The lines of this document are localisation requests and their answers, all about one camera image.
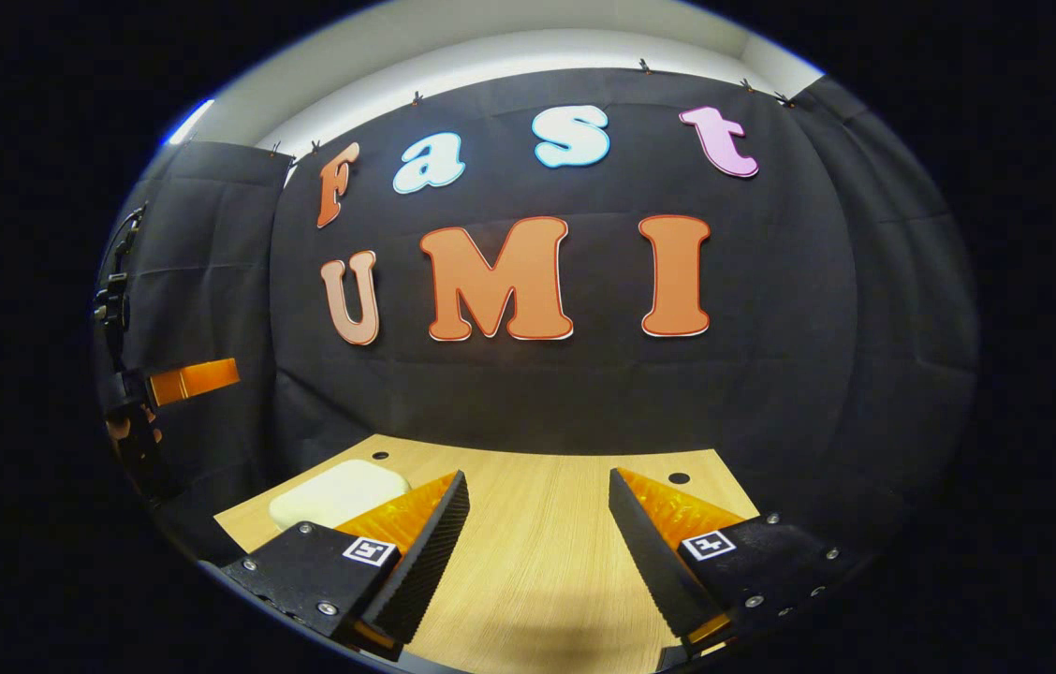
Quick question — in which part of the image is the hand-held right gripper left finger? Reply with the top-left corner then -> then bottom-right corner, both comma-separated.
221,470 -> 472,663

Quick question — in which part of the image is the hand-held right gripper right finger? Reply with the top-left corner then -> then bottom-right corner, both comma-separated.
609,467 -> 868,658

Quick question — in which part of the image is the pale yellow suitcase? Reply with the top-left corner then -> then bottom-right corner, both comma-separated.
268,458 -> 413,534

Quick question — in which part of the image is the black backdrop cloth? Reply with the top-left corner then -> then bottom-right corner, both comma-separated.
95,67 -> 980,563

